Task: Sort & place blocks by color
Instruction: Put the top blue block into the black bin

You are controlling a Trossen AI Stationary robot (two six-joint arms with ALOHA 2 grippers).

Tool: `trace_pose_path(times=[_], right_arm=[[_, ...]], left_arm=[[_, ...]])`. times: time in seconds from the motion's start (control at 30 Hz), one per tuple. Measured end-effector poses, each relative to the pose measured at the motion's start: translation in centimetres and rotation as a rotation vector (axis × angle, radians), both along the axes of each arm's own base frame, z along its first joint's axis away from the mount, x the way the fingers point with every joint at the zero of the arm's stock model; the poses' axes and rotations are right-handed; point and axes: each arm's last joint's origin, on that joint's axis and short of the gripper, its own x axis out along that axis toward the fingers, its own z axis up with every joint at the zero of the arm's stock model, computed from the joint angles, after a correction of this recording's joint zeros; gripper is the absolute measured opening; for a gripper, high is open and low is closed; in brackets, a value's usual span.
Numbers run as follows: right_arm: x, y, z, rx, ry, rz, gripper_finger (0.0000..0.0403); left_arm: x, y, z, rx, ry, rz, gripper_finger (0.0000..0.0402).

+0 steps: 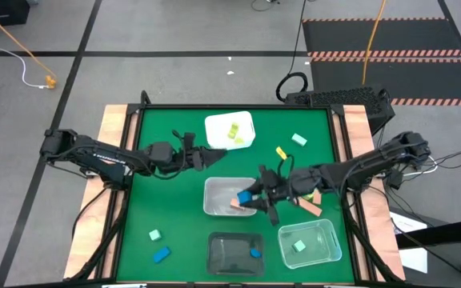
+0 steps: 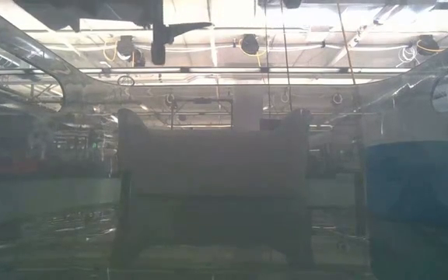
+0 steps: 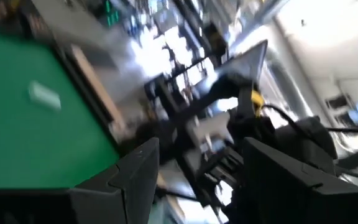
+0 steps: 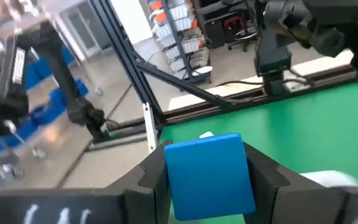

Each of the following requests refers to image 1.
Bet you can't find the dark smoky plastic bin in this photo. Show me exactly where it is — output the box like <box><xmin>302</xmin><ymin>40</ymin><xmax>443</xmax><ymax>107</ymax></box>
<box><xmin>206</xmin><ymin>231</ymin><xmax>265</xmax><ymax>277</ymax></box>

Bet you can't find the orange floor cable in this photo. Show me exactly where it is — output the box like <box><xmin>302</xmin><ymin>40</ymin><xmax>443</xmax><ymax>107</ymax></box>
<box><xmin>0</xmin><ymin>2</ymin><xmax>58</xmax><ymax>81</ymax></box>

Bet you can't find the long blue rectangular block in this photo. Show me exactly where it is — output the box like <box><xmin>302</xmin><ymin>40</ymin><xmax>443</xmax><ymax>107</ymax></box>
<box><xmin>152</xmin><ymin>246</ymin><xmax>172</xmax><ymax>265</ymax></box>

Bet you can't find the yellow floor cable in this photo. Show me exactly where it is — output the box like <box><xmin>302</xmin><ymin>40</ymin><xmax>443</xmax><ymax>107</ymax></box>
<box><xmin>360</xmin><ymin>0</ymin><xmax>387</xmax><ymax>86</ymax></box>

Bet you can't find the black perforated computer tower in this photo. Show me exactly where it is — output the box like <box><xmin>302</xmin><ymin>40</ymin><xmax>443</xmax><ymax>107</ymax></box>
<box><xmin>284</xmin><ymin>86</ymin><xmax>396</xmax><ymax>135</ymax></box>

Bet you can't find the black power adapter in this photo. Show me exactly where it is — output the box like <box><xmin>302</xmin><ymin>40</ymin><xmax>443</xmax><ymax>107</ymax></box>
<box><xmin>386</xmin><ymin>170</ymin><xmax>404</xmax><ymax>190</ymax></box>

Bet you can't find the clear plastic bin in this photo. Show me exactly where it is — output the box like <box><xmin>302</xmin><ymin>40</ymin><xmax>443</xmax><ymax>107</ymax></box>
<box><xmin>277</xmin><ymin>218</ymin><xmax>343</xmax><ymax>270</ymax></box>

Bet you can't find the black hazard-striped floor mat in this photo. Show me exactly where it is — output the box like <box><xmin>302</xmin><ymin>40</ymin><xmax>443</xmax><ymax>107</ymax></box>
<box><xmin>309</xmin><ymin>58</ymin><xmax>461</xmax><ymax>107</ymax></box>
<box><xmin>301</xmin><ymin>17</ymin><xmax>461</xmax><ymax>59</ymax></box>

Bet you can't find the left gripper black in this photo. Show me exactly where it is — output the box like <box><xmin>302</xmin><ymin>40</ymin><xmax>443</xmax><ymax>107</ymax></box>
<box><xmin>176</xmin><ymin>146</ymin><xmax>228</xmax><ymax>171</ymax></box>

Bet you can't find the black coiled floor cable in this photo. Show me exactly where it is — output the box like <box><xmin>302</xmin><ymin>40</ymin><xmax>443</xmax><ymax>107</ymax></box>
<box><xmin>275</xmin><ymin>0</ymin><xmax>310</xmax><ymax>103</ymax></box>

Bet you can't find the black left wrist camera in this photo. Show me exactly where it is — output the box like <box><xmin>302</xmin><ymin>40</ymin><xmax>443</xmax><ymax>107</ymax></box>
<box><xmin>182</xmin><ymin>131</ymin><xmax>196</xmax><ymax>150</ymax></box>

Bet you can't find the white paper box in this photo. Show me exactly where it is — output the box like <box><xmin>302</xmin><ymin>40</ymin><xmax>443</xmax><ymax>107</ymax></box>
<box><xmin>388</xmin><ymin>210</ymin><xmax>430</xmax><ymax>275</ymax></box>

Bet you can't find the wooden table side board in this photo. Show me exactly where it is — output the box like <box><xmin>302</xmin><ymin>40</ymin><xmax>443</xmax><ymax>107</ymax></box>
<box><xmin>64</xmin><ymin>104</ymin><xmax>130</xmax><ymax>281</ymax></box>
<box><xmin>342</xmin><ymin>104</ymin><xmax>406</xmax><ymax>281</ymax></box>

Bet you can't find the white opaque plastic bin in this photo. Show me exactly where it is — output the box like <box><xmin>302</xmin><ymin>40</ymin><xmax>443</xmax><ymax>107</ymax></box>
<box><xmin>204</xmin><ymin>110</ymin><xmax>257</xmax><ymax>151</ymax></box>

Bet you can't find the green table mat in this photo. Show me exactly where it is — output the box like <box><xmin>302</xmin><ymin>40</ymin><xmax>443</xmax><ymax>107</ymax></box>
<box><xmin>117</xmin><ymin>107</ymin><xmax>355</xmax><ymax>283</ymax></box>

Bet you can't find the black table frame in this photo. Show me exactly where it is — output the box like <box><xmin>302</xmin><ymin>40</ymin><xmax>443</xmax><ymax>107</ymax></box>
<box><xmin>70</xmin><ymin>90</ymin><xmax>406</xmax><ymax>288</ymax></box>

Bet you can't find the white floor cable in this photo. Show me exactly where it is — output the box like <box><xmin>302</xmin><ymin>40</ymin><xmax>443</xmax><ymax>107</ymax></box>
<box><xmin>0</xmin><ymin>0</ymin><xmax>50</xmax><ymax>89</ymax></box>

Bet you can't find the long orange block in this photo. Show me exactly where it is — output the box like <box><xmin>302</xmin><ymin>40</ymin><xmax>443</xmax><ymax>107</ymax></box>
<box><xmin>296</xmin><ymin>198</ymin><xmax>323</xmax><ymax>218</ymax></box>

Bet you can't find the grey translucent plastic bin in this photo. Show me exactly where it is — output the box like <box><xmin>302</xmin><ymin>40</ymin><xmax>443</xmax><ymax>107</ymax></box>
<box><xmin>202</xmin><ymin>177</ymin><xmax>260</xmax><ymax>218</ymax></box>

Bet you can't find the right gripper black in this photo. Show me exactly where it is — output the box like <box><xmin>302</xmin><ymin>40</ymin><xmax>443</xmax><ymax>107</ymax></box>
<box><xmin>240</xmin><ymin>164</ymin><xmax>298</xmax><ymax>227</ymax></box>

